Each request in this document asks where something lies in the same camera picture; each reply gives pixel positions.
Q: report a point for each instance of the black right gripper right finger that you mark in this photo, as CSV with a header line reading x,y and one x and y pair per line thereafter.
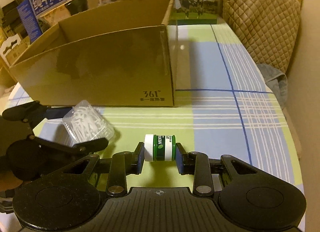
x,y
201,167

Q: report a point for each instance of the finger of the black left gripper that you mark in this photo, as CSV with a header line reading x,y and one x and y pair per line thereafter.
x,y
34,110
78,149

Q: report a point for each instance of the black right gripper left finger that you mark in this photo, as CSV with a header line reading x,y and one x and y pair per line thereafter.
x,y
119,166

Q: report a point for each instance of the clear floss pick box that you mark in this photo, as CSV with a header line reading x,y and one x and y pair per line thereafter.
x,y
84,123

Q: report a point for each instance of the green white balm jar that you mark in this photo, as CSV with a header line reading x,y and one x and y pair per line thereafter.
x,y
159,148

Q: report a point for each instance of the brown cardboard box on floor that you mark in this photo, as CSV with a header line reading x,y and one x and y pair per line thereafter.
x,y
11,49

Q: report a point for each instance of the black folding ladder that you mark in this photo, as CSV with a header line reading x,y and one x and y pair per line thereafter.
x,y
11,22

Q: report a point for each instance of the dark blue milk carton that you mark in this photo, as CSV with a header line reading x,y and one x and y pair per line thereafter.
x,y
29,12

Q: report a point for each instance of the open brown cardboard box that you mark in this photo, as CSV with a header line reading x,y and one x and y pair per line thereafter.
x,y
120,54

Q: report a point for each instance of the grey towel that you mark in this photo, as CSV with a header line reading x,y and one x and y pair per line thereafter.
x,y
276,81

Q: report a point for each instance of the orange instant noodle bowl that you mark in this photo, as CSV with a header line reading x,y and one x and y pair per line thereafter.
x,y
61,12

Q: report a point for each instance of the beige quilted chair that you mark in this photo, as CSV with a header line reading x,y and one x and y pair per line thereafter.
x,y
267,28

